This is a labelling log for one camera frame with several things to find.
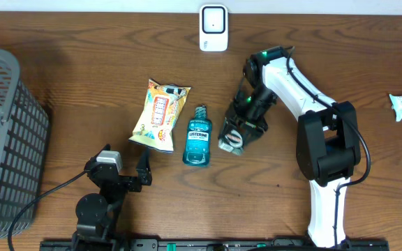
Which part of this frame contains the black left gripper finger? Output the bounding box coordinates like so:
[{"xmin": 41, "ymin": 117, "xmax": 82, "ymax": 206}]
[
  {"xmin": 96, "ymin": 144, "xmax": 111, "ymax": 156},
  {"xmin": 136, "ymin": 149, "xmax": 152, "ymax": 185}
]

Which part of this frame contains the teal mouthwash bottle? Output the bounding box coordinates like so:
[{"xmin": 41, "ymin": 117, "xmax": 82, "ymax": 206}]
[{"xmin": 182, "ymin": 105, "xmax": 212, "ymax": 167}]

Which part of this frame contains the yellow snack bag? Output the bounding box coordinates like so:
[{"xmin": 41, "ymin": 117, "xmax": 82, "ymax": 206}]
[{"xmin": 128, "ymin": 79, "xmax": 191, "ymax": 153}]

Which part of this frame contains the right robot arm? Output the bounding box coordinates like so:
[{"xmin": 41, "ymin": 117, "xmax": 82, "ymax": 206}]
[{"xmin": 218, "ymin": 46, "xmax": 369, "ymax": 248}]

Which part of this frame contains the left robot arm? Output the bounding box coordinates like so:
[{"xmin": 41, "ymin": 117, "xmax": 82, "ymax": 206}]
[{"xmin": 71, "ymin": 144, "xmax": 152, "ymax": 250}]

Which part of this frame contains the white barcode scanner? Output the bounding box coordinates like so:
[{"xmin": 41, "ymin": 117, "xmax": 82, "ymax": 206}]
[{"xmin": 199, "ymin": 4, "xmax": 229, "ymax": 52}]

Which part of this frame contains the grey plastic mesh basket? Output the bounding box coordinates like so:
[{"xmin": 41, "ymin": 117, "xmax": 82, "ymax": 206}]
[{"xmin": 0, "ymin": 50, "xmax": 50, "ymax": 239}]

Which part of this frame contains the black left camera cable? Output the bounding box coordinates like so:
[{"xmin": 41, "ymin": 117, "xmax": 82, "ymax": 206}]
[{"xmin": 7, "ymin": 169, "xmax": 89, "ymax": 251}]

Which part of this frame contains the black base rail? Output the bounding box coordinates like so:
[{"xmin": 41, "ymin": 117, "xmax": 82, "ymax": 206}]
[{"xmin": 40, "ymin": 238, "xmax": 390, "ymax": 251}]

